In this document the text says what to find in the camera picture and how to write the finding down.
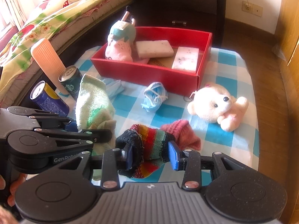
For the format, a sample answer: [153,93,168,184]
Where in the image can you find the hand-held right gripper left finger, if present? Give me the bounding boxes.
[58,145,137,190]

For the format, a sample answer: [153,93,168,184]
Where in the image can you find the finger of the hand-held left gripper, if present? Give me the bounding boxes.
[7,106,78,131]
[35,127,113,166]

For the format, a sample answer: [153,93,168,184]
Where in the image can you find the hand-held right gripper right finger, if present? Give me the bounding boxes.
[168,141,254,190]

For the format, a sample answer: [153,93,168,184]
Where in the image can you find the rainbow striped sock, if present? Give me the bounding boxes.
[115,124,179,179]

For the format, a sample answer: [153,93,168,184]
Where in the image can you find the light green towel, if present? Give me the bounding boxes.
[75,74,117,155]

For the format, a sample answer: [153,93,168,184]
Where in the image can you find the red cardboard box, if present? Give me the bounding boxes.
[91,26,213,97]

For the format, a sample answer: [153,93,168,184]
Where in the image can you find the pink plush doll teal hat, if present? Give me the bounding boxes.
[105,10,137,62]

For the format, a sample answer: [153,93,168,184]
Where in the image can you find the white speckled sponge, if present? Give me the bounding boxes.
[171,47,200,71]
[135,40,174,59]

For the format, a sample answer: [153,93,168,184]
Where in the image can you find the person's left hand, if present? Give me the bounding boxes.
[0,173,27,207]

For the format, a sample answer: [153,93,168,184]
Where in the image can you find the blue yellow drink can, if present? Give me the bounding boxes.
[30,80,70,117]

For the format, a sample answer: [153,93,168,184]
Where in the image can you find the pink knitted sock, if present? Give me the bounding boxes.
[161,119,202,151]

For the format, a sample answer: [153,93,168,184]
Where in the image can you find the green drink can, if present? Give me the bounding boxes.
[58,66,82,99]

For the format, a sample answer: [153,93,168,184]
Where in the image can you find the flat blue face mask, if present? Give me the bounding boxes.
[102,79,125,99]

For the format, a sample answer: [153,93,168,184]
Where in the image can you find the orange ribbed bottle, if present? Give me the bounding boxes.
[30,38,70,95]

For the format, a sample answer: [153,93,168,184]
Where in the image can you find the crumpled blue face mask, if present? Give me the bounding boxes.
[141,82,169,112]

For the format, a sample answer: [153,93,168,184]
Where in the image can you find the white teddy bear plush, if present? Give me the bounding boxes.
[183,82,249,131]

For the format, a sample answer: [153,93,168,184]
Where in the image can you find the floral quilt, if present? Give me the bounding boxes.
[0,0,128,63]

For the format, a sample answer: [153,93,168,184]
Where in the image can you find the blue white checkered tablecloth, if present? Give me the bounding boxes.
[50,45,260,185]

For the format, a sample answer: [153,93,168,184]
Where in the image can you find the bed mattress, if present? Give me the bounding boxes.
[0,0,135,103]

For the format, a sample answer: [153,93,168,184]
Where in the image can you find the white curtain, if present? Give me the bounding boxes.
[0,0,40,33]

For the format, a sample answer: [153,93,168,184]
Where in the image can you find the dark wooden nightstand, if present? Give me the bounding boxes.
[133,0,227,48]

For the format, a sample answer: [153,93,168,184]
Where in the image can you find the clear plastic scrap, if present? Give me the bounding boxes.
[271,44,286,60]

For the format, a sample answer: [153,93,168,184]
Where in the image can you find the wooden wardrobe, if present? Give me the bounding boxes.
[272,0,299,215]

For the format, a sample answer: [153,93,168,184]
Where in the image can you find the beige wall outlet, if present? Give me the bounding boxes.
[242,1,263,17]

